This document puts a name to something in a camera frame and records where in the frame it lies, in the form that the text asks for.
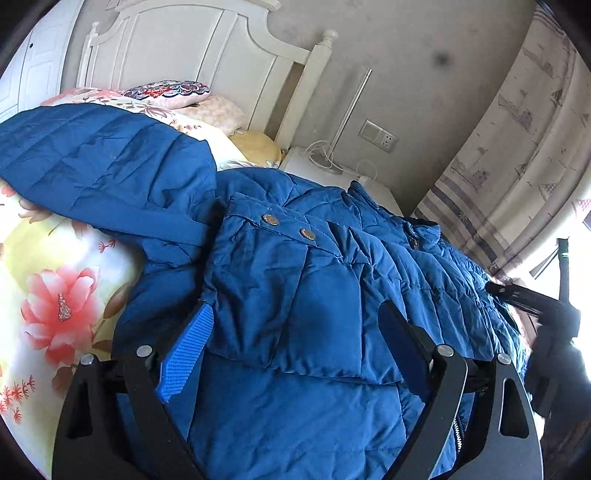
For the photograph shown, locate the wall socket panel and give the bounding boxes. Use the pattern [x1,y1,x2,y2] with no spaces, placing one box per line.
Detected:
[359,120,399,153]

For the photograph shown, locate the blue quilted down jacket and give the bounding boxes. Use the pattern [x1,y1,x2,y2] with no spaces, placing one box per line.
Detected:
[1,104,527,479]

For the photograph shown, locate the embroidered decorative pillow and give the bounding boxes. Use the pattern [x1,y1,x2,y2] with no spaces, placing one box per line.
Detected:
[122,80,211,110]

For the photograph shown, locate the silver desk lamp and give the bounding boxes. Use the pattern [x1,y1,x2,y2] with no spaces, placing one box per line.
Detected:
[304,67,374,175]

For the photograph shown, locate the white charger cable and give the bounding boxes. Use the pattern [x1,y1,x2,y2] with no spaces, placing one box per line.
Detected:
[303,139,380,186]

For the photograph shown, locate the yellow floral pillow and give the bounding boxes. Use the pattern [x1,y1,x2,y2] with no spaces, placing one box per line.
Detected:
[229,130,283,167]

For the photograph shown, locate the beige patterned pillow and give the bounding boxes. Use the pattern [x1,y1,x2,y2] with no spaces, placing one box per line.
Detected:
[177,95,247,136]

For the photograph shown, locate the white wooden headboard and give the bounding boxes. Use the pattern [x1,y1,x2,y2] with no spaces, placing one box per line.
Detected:
[76,0,339,150]

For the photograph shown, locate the floral bed quilt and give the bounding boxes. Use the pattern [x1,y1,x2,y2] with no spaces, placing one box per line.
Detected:
[1,89,261,479]

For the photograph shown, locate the white nightstand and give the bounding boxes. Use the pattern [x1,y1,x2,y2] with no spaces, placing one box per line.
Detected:
[280,147,403,216]

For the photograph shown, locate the white wardrobe door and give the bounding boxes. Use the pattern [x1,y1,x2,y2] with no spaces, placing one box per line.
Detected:
[0,0,84,122]

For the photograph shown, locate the patterned striped curtain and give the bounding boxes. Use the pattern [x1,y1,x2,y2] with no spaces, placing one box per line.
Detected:
[415,7,590,280]

